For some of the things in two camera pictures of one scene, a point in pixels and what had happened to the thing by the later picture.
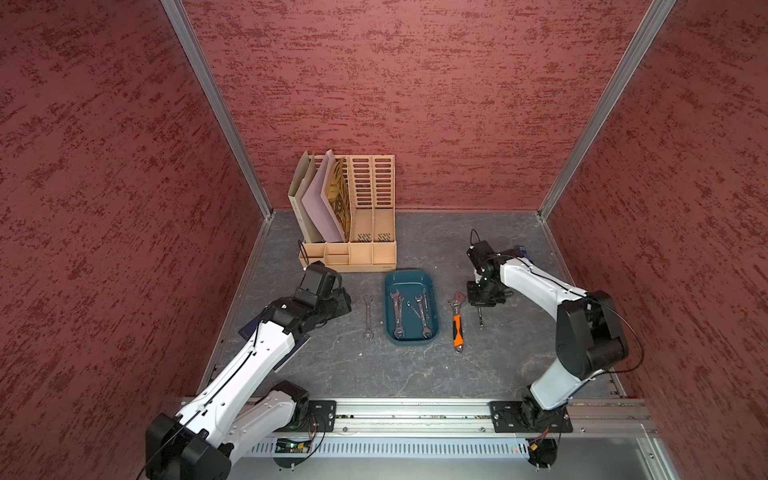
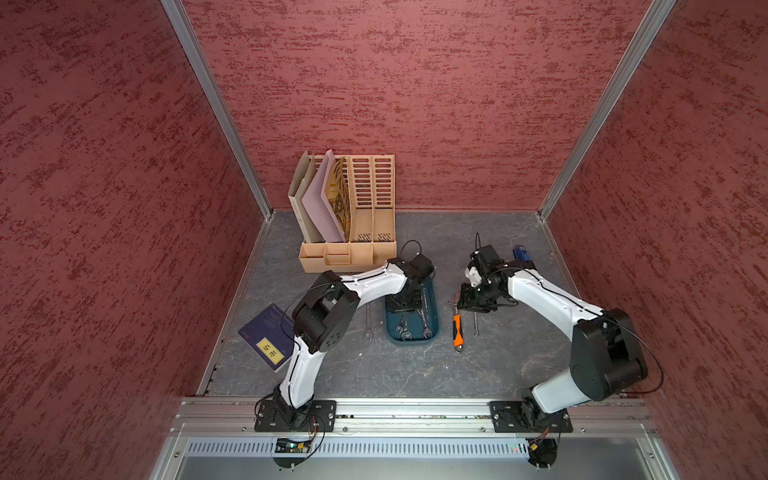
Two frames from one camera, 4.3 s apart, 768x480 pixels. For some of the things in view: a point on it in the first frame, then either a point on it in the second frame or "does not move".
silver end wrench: [368, 332] does not move
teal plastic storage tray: [410, 311] does not move
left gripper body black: [334, 305] → [404, 302]
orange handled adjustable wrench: [458, 322] does not move
